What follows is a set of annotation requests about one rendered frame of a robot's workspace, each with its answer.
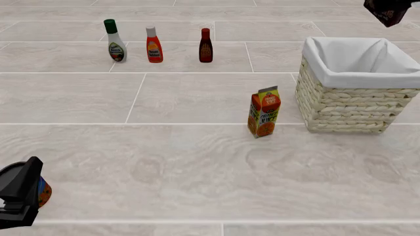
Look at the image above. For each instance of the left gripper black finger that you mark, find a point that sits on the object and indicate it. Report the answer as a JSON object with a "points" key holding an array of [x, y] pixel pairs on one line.
{"points": [[29, 179]]}

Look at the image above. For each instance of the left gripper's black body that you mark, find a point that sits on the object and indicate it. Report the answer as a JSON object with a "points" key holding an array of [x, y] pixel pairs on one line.
{"points": [[18, 211]]}

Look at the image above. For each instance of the white cloth basket liner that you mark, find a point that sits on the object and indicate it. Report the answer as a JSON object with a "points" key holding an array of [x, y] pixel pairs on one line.
{"points": [[328, 59]]}

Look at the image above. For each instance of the pale woven wicker basket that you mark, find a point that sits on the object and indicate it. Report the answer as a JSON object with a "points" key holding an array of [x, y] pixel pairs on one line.
{"points": [[344, 110]]}

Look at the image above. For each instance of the dark brown pudding box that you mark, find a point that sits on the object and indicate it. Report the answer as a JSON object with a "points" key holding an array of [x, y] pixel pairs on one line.
{"points": [[387, 15]]}

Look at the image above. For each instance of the printed blue and orange tin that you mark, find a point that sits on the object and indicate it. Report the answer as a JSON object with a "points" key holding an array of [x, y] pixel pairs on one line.
{"points": [[46, 193]]}

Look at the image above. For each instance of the white dressing bottle green cap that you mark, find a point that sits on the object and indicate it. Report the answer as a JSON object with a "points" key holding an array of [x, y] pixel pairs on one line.
{"points": [[117, 50]]}

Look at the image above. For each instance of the red ketchup bottle grey cap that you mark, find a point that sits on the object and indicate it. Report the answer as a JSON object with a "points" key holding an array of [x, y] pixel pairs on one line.
{"points": [[154, 50]]}

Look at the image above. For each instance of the dark brown sauce bottle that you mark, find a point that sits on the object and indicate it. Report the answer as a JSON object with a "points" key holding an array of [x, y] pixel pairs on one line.
{"points": [[205, 50]]}

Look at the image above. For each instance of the orange juice carton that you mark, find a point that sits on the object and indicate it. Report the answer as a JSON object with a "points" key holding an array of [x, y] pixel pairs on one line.
{"points": [[264, 115]]}

